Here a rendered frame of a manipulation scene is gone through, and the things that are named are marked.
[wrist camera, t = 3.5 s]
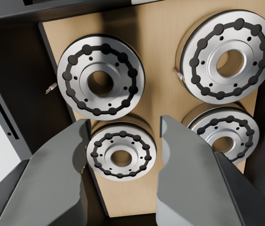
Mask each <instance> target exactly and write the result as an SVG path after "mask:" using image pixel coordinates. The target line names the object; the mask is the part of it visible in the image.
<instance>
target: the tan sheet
mask: <svg viewBox="0 0 265 226"><path fill-rule="evenodd" d="M231 9H245V10H249V11H252V12H255V13H257V14H258V15H260V16H262V17H263V18H264V19H265V0H163V1H158V2H153V3H147V4H141V5H135V6H130V7H125V8H120V9H114V10H108V11H103V12H98V13H92V14H87V15H81V16H76V17H69V18H64V19H59V20H54V21H49V22H43V26H44V29H45V32H46V34H47V38H48V41H49V43H50V46H51V49H52V52H53V55H54V58H55V61H56V63H57V65H58V63H59V60H60V58H61V55H62V54H63V52H64V50H65V49H66V48H67V47H68V46H69V45H70V44H71V43H72V42H73V41H75V40H77V39H78V38H80V37H83V36H85V35H88V34H92V33H97V32H106V33H111V34H115V35H117V36H119V37H121V38H123V39H125V40H126V41H128V42H129V43H130V44H131V45H132V46H133V47H134V48H135V49H136V51H137V52H138V54H139V56H140V58H141V60H142V63H143V67H144V71H145V89H144V92H143V95H142V97H141V99H140V101H139V102H138V104H137V105H136V107H135V108H134V109H133V110H132V111H130V112H129V113H128V114H127V115H131V116H135V117H137V118H139V119H141V120H143V121H144V122H145V123H146V124H148V126H149V127H150V128H151V130H152V131H153V133H154V137H155V142H156V146H157V156H156V161H155V163H154V165H153V167H152V168H151V170H150V171H149V172H148V173H146V174H145V175H143V176H141V177H139V178H137V179H134V180H130V181H115V180H110V179H107V178H105V177H103V176H101V175H99V174H98V173H96V172H95V171H94V173H95V176H96V179H97V182H98V185H99V188H100V191H101V194H102V196H103V199H104V202H105V205H106V208H107V211H108V214H109V216H110V217H121V216H130V215H138V214H147V213H156V192H157V180H158V173H159V171H160V170H161V169H162V168H163V167H164V166H165V164H164V163H163V161H162V138H160V137H159V135H160V116H163V115H169V116H171V117H172V118H174V119H175V120H177V121H178V122H180V123H182V121H183V120H184V118H185V117H186V116H187V115H188V114H189V113H190V112H191V111H192V110H193V109H194V108H196V107H197V106H199V105H201V104H203V103H205V102H204V101H201V100H199V99H197V98H195V97H194V96H192V95H191V94H190V93H189V92H188V90H187V89H186V88H185V86H184V85H183V84H182V83H181V81H180V79H179V77H178V75H177V73H176V72H175V71H174V70H175V69H176V65H175V60H176V53H177V50H178V46H179V44H180V42H181V40H182V38H183V36H184V35H185V33H186V32H187V31H188V29H189V28H190V27H191V26H192V25H193V24H194V23H195V22H197V21H198V20H199V19H201V18H202V17H204V16H206V15H208V14H210V13H213V12H217V11H222V10H231ZM94 79H95V81H96V83H97V84H99V85H101V86H109V85H111V84H112V83H113V81H112V79H111V77H110V76H109V75H108V74H106V73H104V72H95V73H94ZM257 92H258V88H257V89H256V90H254V91H253V92H252V93H250V94H249V95H248V96H246V97H244V98H242V99H240V100H238V101H235V102H234V103H236V104H237V105H239V106H240V107H242V108H243V109H244V110H245V111H247V112H248V113H249V114H250V115H251V116H252V117H253V115H254V110H255V104H256V97H257Z"/></svg>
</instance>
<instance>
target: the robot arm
mask: <svg viewBox="0 0 265 226"><path fill-rule="evenodd" d="M159 137H160V138H162V161H163V163H164V164H165V166H164V167H163V168H162V169H161V170H160V171H159V173H158V180H157V192H156V223H157V225H158V226H265V197H264V196H263V195H262V193H261V192H260V191H259V190H258V189H257V188H256V187H255V186H254V185H253V184H252V183H251V182H250V181H249V180H248V179H247V178H246V177H245V176H244V175H243V174H242V172H241V171H240V170H239V169H238V168H237V167H236V166H235V165H234V164H233V163H232V162H231V161H230V160H229V159H228V158H227V157H226V156H225V155H224V154H223V153H222V152H216V151H215V150H214V149H213V148H212V147H211V146H210V145H209V144H208V143H207V142H206V141H205V140H204V139H203V138H202V137H201V136H199V135H198V134H196V133H195V132H194V131H192V130H191V129H189V128H187V127H186V126H185V125H183V124H182V123H180V122H178V121H177V120H175V119H174V118H172V117H171V116H169V115H163V116H160V135H159ZM89 141H91V120H90V119H85V118H81V119H79V120H77V121H76V122H74V123H73V124H72V125H70V126H69V127H67V128H66V129H64V130H63V131H61V132H60V133H58V134H57V135H55V136H54V137H53V138H51V139H50V140H49V141H47V142H46V143H45V144H44V145H43V146H42V147H41V148H40V149H39V150H38V151H37V152H36V153H35V154H34V155H33V156H32V157H31V158H30V159H28V160H22V161H21V162H20V163H19V164H18V165H17V166H15V167H14V168H13V169H12V170H11V171H10V172H9V173H8V174H7V175H6V176H5V177H4V178H3V179H2V180H1V181H0V226H86V224H87V210H88V201H87V197H86V193H85V189H84V184H83V181H82V177H81V171H82V169H83V168H84V166H85V165H86V163H87V158H86V154H85V147H86V145H87V144H88V143H89Z"/></svg>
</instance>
